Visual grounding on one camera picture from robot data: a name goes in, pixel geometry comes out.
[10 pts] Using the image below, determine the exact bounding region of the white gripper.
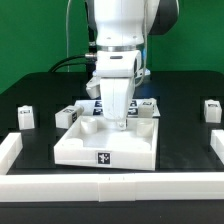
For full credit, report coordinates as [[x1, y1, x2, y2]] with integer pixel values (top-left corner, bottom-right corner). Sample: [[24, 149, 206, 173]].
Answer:
[[86, 50, 142, 130]]

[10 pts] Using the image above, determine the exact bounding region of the white square table top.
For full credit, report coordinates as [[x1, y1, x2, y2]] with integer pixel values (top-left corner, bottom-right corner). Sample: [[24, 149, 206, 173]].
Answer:
[[54, 116, 159, 170]]

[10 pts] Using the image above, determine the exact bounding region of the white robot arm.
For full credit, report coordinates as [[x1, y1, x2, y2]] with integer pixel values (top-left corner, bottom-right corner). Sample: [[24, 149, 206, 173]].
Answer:
[[85, 0, 179, 130]]

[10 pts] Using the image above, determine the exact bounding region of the tag sheet with markers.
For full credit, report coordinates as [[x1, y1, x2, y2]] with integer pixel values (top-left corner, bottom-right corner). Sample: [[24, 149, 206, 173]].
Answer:
[[75, 99, 160, 117]]

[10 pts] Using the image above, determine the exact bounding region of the white U-shaped fence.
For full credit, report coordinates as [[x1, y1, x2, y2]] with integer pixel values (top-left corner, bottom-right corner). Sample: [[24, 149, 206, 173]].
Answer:
[[0, 133, 224, 202]]

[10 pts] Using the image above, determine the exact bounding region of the black cable bundle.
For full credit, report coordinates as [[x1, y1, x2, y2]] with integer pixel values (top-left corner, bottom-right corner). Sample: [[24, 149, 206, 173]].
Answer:
[[48, 53, 98, 73]]

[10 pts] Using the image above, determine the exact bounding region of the grey thin cable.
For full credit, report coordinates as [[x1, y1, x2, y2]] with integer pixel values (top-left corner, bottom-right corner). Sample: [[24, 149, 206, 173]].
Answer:
[[65, 0, 73, 73]]

